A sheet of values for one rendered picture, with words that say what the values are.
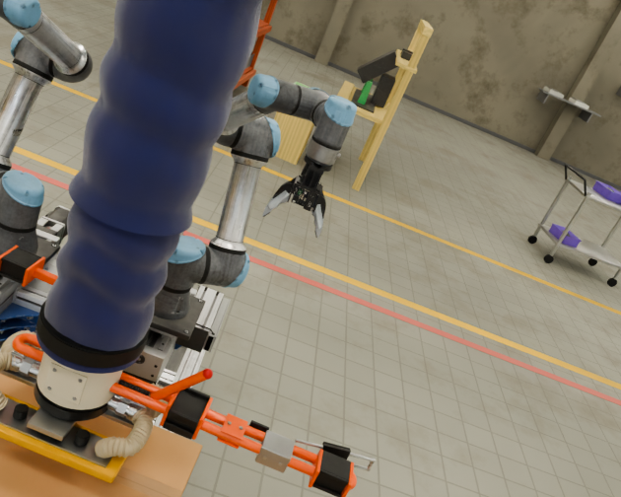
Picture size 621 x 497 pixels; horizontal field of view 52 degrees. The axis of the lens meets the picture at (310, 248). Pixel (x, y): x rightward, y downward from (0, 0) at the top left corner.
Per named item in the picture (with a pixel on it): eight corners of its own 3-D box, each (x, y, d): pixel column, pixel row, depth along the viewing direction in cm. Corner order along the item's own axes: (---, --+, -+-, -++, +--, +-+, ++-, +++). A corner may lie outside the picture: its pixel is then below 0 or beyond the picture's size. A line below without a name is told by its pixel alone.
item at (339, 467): (308, 486, 140) (315, 470, 138) (311, 463, 146) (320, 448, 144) (342, 501, 140) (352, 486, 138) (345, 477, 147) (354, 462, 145)
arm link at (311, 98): (292, 77, 158) (308, 92, 149) (330, 90, 163) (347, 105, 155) (280, 106, 161) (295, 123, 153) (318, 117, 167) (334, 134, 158)
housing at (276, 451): (253, 462, 140) (260, 448, 138) (260, 442, 146) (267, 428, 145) (283, 474, 140) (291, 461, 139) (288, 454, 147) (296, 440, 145)
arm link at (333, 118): (350, 98, 154) (365, 110, 148) (332, 139, 159) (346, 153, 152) (322, 89, 150) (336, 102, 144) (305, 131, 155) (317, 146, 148)
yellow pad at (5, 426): (-41, 421, 132) (-37, 403, 130) (-13, 392, 141) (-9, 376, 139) (110, 484, 133) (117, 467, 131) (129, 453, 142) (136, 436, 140)
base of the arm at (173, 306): (149, 285, 205) (157, 259, 201) (193, 302, 207) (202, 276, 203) (134, 308, 191) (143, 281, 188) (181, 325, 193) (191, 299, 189)
